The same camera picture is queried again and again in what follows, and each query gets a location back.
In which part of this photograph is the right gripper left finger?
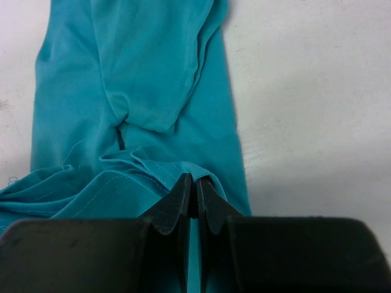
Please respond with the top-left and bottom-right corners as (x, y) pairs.
(1, 174), (192, 292)

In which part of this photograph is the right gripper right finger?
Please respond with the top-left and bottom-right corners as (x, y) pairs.
(196, 178), (390, 292)

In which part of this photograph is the teal t shirt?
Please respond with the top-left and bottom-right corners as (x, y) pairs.
(1, 1), (250, 292)

